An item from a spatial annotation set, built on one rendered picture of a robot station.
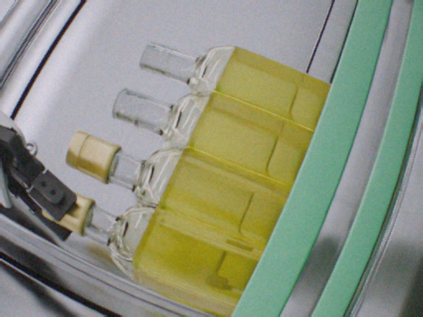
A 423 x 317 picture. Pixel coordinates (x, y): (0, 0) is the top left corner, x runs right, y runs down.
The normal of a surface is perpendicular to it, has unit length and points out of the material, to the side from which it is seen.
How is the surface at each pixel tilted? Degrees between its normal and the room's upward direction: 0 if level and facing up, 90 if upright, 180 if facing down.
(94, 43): 90
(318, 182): 90
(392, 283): 90
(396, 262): 90
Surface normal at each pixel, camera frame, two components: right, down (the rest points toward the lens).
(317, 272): 0.06, -0.48
